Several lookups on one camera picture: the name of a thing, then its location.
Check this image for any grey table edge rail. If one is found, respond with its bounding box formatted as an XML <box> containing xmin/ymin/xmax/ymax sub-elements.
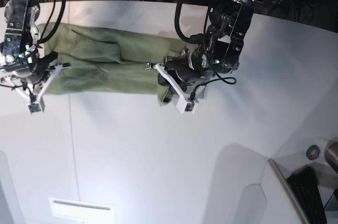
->
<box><xmin>268</xmin><ymin>159</ymin><xmax>309</xmax><ymax>224</ymax></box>

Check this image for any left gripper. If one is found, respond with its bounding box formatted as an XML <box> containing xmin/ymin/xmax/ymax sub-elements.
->
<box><xmin>164</xmin><ymin>49</ymin><xmax>213</xmax><ymax>92</ymax></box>

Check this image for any green t-shirt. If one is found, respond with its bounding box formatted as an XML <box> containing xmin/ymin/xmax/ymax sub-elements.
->
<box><xmin>43</xmin><ymin>23</ymin><xmax>197</xmax><ymax>106</ymax></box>

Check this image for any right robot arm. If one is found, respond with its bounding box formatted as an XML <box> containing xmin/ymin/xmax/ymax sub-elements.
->
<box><xmin>1</xmin><ymin>0</ymin><xmax>66</xmax><ymax>88</ymax></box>

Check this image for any black keyboard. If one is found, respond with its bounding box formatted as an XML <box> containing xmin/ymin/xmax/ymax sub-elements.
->
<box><xmin>287</xmin><ymin>166</ymin><xmax>327</xmax><ymax>224</ymax></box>

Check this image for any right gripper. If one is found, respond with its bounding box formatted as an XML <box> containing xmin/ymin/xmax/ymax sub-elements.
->
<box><xmin>15</xmin><ymin>51</ymin><xmax>58</xmax><ymax>89</ymax></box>

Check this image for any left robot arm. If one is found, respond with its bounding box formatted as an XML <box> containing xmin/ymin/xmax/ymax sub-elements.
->
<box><xmin>164</xmin><ymin>0</ymin><xmax>263</xmax><ymax>92</ymax></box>

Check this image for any metal cylinder cup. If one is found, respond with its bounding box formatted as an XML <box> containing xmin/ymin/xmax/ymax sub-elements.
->
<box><xmin>324</xmin><ymin>141</ymin><xmax>338</xmax><ymax>173</ymax></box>

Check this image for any white label plate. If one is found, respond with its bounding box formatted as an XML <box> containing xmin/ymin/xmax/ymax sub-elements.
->
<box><xmin>49</xmin><ymin>198</ymin><xmax>115</xmax><ymax>223</ymax></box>

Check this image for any green tape roll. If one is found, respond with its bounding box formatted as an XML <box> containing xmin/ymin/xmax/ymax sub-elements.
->
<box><xmin>306</xmin><ymin>145</ymin><xmax>320</xmax><ymax>161</ymax></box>

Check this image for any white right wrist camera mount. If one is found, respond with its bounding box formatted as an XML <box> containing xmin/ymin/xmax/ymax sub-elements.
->
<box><xmin>1</xmin><ymin>62</ymin><xmax>71</xmax><ymax>115</ymax></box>

